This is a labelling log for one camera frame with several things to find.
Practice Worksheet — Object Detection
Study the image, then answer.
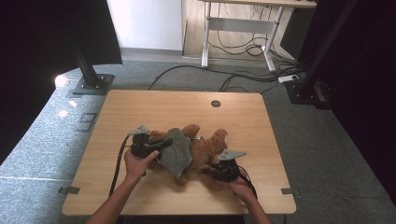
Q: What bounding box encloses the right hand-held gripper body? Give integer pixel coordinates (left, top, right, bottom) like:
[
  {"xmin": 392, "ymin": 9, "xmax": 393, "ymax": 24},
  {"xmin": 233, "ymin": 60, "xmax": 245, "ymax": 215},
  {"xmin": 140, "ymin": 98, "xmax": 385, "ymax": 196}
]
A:
[{"xmin": 210, "ymin": 148, "xmax": 248, "ymax": 184}]

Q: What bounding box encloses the white desk frame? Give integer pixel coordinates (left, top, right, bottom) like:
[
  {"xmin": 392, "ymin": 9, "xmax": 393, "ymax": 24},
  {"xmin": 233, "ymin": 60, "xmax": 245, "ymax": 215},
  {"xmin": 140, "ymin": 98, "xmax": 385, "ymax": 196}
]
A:
[{"xmin": 199, "ymin": 0, "xmax": 318, "ymax": 74}]

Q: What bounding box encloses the person's left hand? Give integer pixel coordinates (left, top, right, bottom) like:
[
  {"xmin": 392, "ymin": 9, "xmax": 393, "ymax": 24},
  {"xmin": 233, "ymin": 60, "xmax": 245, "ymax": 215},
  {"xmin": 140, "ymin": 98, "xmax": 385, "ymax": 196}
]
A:
[{"xmin": 123, "ymin": 147, "xmax": 161, "ymax": 185}]

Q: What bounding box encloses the grey towel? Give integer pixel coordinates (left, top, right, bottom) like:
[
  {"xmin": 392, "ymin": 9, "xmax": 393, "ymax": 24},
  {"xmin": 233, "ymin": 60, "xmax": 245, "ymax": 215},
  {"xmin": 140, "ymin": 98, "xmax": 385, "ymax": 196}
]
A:
[{"xmin": 157, "ymin": 127, "xmax": 194, "ymax": 180}]

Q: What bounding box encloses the person's right hand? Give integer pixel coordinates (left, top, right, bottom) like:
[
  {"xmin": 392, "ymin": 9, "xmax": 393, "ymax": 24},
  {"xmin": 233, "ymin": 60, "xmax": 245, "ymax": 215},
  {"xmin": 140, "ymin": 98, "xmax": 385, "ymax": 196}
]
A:
[{"xmin": 226, "ymin": 167, "xmax": 255, "ymax": 203}]

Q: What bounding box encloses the grey metal table bracket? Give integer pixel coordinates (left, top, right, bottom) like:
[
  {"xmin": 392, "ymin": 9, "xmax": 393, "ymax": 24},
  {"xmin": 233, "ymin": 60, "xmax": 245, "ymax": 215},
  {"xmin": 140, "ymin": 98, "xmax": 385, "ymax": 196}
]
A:
[
  {"xmin": 57, "ymin": 185, "xmax": 81, "ymax": 196},
  {"xmin": 280, "ymin": 187, "xmax": 302, "ymax": 196}
]

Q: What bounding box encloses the black metal stand slanted column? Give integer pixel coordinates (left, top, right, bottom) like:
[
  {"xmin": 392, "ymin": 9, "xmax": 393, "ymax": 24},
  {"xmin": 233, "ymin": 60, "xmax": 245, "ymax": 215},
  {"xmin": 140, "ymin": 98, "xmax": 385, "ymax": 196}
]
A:
[{"xmin": 284, "ymin": 0, "xmax": 360, "ymax": 110}]

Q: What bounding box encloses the black curtain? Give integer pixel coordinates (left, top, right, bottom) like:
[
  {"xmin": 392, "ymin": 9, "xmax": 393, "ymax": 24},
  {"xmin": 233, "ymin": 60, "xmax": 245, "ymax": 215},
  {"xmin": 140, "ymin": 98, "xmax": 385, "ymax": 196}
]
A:
[
  {"xmin": 0, "ymin": 0, "xmax": 123, "ymax": 166},
  {"xmin": 295, "ymin": 0, "xmax": 396, "ymax": 201}
]

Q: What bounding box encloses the coiled black cable bundle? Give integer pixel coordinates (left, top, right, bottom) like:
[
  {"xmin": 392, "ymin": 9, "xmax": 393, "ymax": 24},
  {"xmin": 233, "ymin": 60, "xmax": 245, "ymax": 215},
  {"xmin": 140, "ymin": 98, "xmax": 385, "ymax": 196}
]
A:
[{"xmin": 207, "ymin": 30, "xmax": 282, "ymax": 58}]

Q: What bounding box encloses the white power strip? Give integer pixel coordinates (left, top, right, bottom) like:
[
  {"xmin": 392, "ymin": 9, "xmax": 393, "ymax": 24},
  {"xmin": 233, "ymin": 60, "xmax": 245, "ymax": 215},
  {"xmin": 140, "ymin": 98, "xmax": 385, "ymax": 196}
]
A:
[{"xmin": 277, "ymin": 74, "xmax": 300, "ymax": 85}]

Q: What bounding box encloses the black metal stand square base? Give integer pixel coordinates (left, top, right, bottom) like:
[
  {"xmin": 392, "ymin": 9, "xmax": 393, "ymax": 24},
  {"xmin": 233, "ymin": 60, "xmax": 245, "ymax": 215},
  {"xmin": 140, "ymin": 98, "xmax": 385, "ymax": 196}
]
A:
[{"xmin": 66, "ymin": 27, "xmax": 116, "ymax": 96}]

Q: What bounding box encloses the long black floor cable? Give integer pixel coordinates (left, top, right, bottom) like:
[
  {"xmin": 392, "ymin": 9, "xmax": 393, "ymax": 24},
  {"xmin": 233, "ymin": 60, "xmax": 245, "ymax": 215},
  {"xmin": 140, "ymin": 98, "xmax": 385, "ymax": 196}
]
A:
[{"xmin": 147, "ymin": 63, "xmax": 301, "ymax": 91}]

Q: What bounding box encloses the brown teddy bear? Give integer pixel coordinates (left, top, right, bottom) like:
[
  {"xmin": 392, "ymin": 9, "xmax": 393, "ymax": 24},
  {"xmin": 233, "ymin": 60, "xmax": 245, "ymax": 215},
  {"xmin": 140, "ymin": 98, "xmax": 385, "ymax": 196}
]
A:
[{"xmin": 146, "ymin": 123, "xmax": 229, "ymax": 191}]

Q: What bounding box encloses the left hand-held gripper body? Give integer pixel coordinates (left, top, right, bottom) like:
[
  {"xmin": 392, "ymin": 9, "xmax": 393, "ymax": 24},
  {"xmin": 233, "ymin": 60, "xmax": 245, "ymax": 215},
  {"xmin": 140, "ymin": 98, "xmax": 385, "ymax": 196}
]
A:
[{"xmin": 126, "ymin": 124, "xmax": 161, "ymax": 159}]

